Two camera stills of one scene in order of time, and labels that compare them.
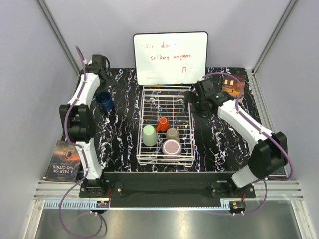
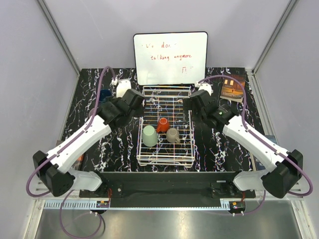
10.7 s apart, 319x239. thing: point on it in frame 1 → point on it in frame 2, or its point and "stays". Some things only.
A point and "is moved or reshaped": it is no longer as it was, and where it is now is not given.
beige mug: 172,133 stays
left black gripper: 110,81 → 113,100
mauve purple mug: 172,147 is moved or reshaped
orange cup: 163,124 stays
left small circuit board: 102,204 stays
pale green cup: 149,136 stays
